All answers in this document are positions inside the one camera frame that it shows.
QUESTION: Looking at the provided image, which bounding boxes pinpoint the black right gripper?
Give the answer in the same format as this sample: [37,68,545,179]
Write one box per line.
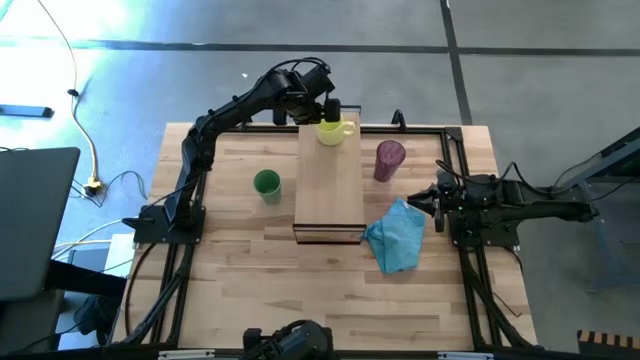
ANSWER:
[407,172,464,234]

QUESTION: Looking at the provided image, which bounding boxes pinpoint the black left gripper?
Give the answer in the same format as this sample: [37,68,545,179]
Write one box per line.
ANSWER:
[272,92,343,126]

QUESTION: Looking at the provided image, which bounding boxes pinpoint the yellow mug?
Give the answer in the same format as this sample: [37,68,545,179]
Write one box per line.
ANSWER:
[315,112,357,148]

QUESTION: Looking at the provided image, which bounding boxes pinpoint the purple faceted tumbler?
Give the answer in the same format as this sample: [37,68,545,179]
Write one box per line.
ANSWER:
[372,139,407,184]

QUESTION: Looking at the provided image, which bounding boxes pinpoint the green plastic cup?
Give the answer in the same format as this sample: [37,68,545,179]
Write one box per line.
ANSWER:
[252,168,283,205]

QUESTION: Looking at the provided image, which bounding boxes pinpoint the blue microfibre cloth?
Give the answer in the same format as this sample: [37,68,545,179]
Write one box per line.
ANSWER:
[363,198,427,275]

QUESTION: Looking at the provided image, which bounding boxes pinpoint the blue metal cart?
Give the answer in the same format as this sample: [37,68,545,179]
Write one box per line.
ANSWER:
[552,127,640,291]

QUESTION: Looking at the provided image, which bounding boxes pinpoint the striped wooden black object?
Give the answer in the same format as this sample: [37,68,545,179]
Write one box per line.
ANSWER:
[577,328,640,360]

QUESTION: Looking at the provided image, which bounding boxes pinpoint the white box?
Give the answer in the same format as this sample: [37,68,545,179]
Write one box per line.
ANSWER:
[104,232,136,279]

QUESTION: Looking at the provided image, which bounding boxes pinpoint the black flat bar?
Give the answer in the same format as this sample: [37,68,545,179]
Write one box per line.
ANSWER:
[0,103,55,120]

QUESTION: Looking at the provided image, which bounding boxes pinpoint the dark blue bag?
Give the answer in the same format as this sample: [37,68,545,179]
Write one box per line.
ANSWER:
[73,293,121,337]

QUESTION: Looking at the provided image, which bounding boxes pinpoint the dark grey laptop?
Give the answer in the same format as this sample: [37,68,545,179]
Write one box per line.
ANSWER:
[0,146,81,301]

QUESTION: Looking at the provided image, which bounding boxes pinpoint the wooden shelf with black frame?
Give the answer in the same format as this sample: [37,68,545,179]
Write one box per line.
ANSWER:
[292,103,368,245]

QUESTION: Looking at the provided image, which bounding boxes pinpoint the black aluminium table frame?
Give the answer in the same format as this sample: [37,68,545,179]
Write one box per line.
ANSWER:
[107,123,539,351]

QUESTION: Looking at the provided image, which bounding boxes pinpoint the silver bracket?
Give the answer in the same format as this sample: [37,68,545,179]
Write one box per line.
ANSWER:
[437,351,496,360]
[157,349,216,360]

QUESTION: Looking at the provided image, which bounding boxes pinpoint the black camera device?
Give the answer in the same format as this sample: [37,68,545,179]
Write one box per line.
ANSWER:
[242,319,335,360]

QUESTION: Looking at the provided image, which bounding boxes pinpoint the cream cable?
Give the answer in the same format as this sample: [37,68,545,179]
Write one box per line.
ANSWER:
[37,0,99,181]

